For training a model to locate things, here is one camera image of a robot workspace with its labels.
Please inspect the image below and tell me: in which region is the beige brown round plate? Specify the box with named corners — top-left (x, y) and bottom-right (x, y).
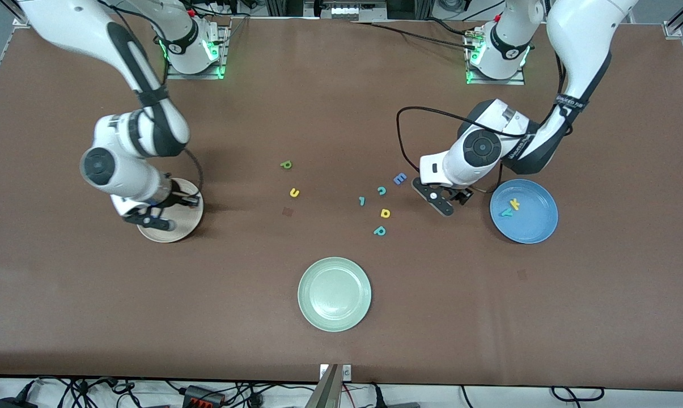
top-left (136, 178), bottom-right (205, 244)

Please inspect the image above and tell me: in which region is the blue round plate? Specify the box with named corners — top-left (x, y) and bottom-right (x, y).
top-left (490, 179), bottom-right (559, 245)

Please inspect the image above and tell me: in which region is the pale green round plate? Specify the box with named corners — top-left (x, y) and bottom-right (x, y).
top-left (298, 257), bottom-right (372, 333)

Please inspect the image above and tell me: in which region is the black orange power strip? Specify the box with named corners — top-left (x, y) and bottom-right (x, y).
top-left (184, 385), bottom-right (227, 407)

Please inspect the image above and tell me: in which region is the metal control box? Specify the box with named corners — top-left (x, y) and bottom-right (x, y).
top-left (304, 0), bottom-right (387, 22)

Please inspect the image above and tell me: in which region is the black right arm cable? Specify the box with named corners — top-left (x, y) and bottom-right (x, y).
top-left (183, 148), bottom-right (204, 196)

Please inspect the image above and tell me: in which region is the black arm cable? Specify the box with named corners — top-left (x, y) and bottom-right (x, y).
top-left (397, 106), bottom-right (529, 173)
top-left (183, 148), bottom-right (204, 196)

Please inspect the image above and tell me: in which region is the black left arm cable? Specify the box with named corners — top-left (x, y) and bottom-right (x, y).
top-left (397, 106), bottom-right (529, 173)

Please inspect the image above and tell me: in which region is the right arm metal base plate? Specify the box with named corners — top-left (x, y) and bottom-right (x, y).
top-left (167, 25), bottom-right (230, 80)

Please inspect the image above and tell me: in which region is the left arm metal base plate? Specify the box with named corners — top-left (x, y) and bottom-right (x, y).
top-left (465, 28), bottom-right (526, 86)

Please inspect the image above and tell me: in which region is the long black table cable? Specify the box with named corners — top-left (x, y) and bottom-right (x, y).
top-left (350, 20), bottom-right (479, 50)

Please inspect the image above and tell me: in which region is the black base cable bundle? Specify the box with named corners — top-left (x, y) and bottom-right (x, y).
top-left (191, 0), bottom-right (258, 23)

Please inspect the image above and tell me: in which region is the black looped floor cable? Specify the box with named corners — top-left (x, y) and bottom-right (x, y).
top-left (551, 386), bottom-right (605, 403)

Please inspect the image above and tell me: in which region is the grey metal camera post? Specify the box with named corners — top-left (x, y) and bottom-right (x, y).
top-left (306, 364), bottom-right (342, 408)

